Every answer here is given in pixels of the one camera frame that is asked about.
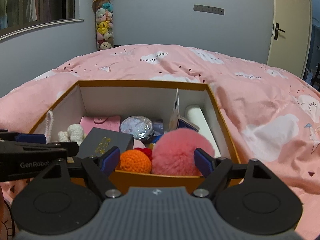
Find white crochet doll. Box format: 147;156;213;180
44;110;85;146

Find dark grey gift box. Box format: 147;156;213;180
76;128;134;158

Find orange crochet ball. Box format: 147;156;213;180
116;148;152;174

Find pink fluffy pompom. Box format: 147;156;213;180
152;128;215;176

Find pink fabric pouch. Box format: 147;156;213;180
80;115;120;134

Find round glitter compact mirror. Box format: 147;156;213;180
120;115;153;140

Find white paper tube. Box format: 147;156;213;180
184;105;221;157

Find blue yellow knitted doll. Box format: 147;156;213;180
148;119;164;149

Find pink printed bed duvet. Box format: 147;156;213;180
1;44;319;239

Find window with grey sill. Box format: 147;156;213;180
1;0;82;41

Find cream room door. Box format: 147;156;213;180
267;0;312;77

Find plush toy column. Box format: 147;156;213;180
93;0;114;50

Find wall switch panel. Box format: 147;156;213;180
193;4;225;15

